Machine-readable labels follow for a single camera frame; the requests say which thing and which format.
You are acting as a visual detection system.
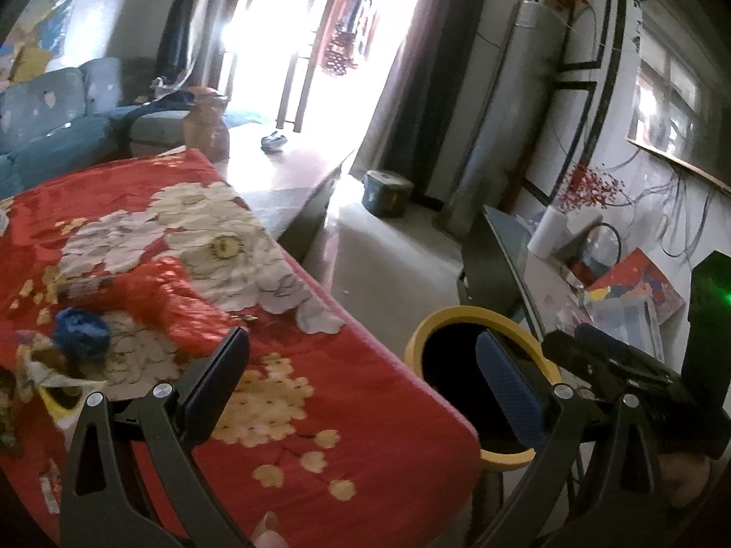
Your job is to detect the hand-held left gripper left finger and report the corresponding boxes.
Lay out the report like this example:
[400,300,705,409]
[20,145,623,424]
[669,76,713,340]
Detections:
[58,327,252,548]

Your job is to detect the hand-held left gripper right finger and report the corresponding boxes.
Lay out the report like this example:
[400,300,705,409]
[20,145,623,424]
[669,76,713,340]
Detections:
[474,328,667,548]

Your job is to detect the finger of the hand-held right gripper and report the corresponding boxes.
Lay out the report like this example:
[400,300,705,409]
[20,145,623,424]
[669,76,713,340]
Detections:
[572,323,684,390]
[540,330,647,406]

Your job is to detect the red plastic bag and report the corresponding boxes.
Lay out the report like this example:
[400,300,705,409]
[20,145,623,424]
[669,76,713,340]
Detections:
[106,257,232,355]

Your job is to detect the yellow trash bin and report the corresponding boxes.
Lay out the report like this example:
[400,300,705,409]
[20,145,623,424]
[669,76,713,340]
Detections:
[404,306,563,472]

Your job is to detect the blue plastic bag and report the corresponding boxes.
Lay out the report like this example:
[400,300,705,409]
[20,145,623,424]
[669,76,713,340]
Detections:
[53,307,112,362]

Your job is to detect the person's right hand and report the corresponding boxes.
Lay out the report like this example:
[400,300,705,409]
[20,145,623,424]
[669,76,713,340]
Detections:
[656,450,713,510]

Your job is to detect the person's left hand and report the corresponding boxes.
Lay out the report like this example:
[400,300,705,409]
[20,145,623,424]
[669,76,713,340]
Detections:
[251,511,282,548]

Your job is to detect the red printed box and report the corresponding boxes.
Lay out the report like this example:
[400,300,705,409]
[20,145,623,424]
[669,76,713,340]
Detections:
[585,248,686,326]

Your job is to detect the red floral blanket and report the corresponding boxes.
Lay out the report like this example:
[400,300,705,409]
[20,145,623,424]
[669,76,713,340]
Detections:
[0,148,481,548]

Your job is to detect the glass top cabinet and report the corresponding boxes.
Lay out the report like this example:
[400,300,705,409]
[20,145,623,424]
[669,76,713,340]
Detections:
[457,205,669,355]

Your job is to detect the white paper roll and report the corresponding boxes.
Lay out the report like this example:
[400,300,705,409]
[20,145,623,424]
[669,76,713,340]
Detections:
[526,205,566,258]

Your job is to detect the red berry branches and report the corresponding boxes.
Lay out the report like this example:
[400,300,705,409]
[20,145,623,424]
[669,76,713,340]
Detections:
[556,163,626,212]

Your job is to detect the small white red packet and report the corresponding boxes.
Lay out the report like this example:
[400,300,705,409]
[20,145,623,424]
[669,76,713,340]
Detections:
[40,462,65,513]

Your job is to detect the dark green wrapper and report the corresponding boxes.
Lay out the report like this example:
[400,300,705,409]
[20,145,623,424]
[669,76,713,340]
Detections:
[0,368,24,453]

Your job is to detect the glossy coffee table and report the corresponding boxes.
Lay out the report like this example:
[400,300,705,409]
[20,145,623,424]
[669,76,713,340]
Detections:
[160,126,358,263]

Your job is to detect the green lidded pot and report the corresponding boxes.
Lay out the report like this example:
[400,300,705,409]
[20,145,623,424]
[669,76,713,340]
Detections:
[361,169,413,219]

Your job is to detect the window with wooden sill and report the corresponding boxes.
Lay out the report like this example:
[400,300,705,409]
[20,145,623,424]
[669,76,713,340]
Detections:
[627,40,731,195]

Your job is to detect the brown ceramic vase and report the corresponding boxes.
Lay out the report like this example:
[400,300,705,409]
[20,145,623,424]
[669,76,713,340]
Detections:
[181,87,230,163]

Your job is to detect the grey standing air conditioner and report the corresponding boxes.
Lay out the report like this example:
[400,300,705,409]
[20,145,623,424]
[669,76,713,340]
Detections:
[440,0,569,232]

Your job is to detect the grey ottoman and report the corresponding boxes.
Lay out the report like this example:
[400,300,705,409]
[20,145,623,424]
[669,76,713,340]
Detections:
[128,108,195,156]

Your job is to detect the blue floral sofa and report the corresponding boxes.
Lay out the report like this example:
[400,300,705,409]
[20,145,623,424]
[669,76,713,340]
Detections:
[0,57,189,200]

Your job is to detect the dark brown curtain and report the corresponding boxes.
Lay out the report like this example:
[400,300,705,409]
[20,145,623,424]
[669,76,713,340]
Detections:
[380,0,495,200]

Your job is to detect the dark blue curtain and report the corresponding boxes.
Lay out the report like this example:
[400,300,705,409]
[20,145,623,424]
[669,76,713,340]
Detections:
[157,0,218,89]

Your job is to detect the hanging red clothes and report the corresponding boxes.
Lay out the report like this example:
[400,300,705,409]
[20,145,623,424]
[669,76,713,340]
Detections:
[317,0,381,78]

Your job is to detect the black wire loop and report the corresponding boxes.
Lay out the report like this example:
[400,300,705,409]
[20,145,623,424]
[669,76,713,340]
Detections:
[583,222,621,275]

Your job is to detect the grey cable bundle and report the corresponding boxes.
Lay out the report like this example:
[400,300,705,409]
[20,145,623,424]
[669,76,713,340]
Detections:
[628,148,721,259]

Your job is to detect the colourful wall map poster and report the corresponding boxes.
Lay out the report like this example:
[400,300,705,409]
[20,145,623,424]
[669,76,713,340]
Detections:
[0,0,78,89]

